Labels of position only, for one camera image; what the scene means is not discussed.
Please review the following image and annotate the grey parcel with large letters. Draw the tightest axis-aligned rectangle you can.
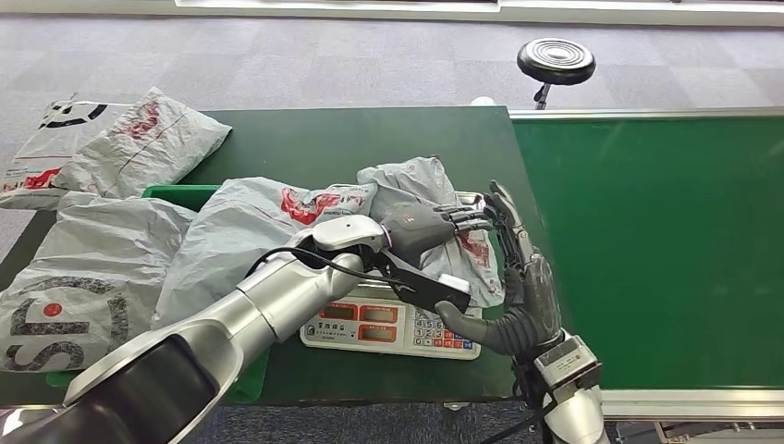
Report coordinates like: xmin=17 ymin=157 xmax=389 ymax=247
xmin=0 ymin=191 xmax=199 ymax=375

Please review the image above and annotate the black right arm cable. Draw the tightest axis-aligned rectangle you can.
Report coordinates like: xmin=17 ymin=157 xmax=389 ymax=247
xmin=480 ymin=361 xmax=556 ymax=444

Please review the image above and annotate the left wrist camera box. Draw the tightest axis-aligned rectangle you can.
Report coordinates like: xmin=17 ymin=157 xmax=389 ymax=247
xmin=374 ymin=251 xmax=472 ymax=315

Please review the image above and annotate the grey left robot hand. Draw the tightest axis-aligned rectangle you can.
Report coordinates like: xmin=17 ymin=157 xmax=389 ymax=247
xmin=380 ymin=202 xmax=496 ymax=269

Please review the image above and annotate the black round stool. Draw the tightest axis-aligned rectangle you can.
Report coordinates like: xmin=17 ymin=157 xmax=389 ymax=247
xmin=516 ymin=37 xmax=597 ymax=112

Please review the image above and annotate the flat white bag black arc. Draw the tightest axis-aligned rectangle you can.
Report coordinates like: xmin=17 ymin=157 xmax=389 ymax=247
xmin=0 ymin=101 xmax=136 ymax=212

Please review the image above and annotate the chrome round base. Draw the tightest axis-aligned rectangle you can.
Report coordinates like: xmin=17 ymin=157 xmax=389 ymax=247
xmin=0 ymin=407 xmax=63 ymax=438

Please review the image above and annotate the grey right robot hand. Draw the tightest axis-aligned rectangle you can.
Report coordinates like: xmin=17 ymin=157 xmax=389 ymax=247
xmin=435 ymin=179 xmax=563 ymax=360

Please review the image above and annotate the white scale with steel tray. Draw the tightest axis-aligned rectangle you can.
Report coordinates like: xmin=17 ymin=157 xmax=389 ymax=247
xmin=300 ymin=191 xmax=485 ymax=362

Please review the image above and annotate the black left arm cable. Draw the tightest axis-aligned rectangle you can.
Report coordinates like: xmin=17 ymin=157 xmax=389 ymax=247
xmin=244 ymin=246 xmax=418 ymax=292

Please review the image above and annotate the green plastic crate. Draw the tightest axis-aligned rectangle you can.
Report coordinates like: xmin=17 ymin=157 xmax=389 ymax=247
xmin=45 ymin=183 xmax=271 ymax=406

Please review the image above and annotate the green conveyor belt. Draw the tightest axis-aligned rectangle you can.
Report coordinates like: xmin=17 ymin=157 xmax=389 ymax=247
xmin=508 ymin=106 xmax=784 ymax=444

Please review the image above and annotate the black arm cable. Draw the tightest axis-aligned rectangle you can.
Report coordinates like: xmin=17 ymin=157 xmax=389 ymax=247
xmin=244 ymin=246 xmax=418 ymax=292
xmin=480 ymin=361 xmax=556 ymax=444

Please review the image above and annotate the crumpled grey parcel red print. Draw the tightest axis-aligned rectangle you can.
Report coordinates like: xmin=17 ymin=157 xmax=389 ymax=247
xmin=54 ymin=86 xmax=234 ymax=201

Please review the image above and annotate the white parcel red black print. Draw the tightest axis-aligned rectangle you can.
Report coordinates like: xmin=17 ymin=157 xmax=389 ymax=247
xmin=150 ymin=178 xmax=380 ymax=332

